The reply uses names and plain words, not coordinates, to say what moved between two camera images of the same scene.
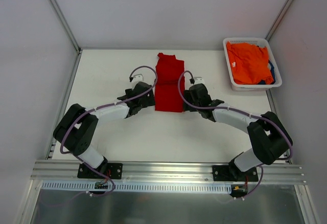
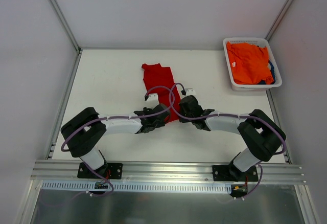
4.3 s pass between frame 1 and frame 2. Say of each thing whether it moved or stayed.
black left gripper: moved
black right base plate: stayed
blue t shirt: stayed
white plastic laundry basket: stayed
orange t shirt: stayed
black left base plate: stayed
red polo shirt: moved
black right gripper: moved
